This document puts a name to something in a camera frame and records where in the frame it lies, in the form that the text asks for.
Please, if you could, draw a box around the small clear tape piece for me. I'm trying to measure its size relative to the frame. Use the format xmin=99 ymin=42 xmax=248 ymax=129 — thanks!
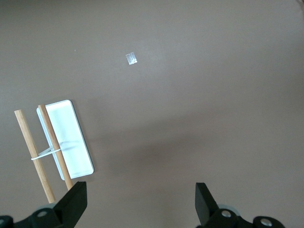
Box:
xmin=125 ymin=52 xmax=139 ymax=66

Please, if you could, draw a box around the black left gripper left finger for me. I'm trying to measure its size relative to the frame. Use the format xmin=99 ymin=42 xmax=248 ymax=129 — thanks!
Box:
xmin=0 ymin=181 xmax=88 ymax=228

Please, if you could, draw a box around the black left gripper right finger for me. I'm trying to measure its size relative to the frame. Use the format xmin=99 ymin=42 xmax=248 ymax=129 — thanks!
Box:
xmin=195 ymin=182 xmax=284 ymax=228

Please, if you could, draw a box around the wooden dowel stick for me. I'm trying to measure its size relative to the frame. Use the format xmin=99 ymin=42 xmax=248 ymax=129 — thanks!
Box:
xmin=14 ymin=109 xmax=57 ymax=204
xmin=38 ymin=104 xmax=74 ymax=191

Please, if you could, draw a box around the white band around sticks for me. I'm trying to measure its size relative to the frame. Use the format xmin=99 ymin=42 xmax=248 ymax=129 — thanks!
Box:
xmin=30 ymin=146 xmax=63 ymax=162

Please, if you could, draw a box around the white rectangular tray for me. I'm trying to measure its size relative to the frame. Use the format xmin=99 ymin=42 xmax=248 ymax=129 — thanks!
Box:
xmin=36 ymin=99 xmax=95 ymax=181

